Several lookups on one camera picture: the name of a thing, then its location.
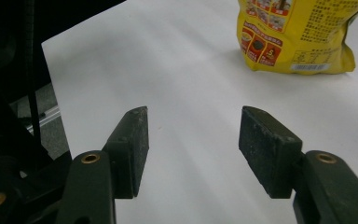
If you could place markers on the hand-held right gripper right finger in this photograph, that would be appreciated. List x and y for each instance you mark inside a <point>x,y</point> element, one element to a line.
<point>267,149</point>

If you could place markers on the yellow green spouted pouch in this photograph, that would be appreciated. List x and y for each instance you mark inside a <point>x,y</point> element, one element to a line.
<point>307,31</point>

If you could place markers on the metal floor rail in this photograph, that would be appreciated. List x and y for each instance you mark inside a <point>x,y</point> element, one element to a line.
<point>48,116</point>

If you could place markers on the white paper sheet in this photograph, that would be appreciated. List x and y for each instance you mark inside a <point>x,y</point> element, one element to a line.
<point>192,77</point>

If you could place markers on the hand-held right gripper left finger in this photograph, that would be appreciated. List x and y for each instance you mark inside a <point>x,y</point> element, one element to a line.
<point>130,149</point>

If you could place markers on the black metal stand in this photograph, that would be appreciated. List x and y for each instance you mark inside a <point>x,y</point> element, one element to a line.
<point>32,77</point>

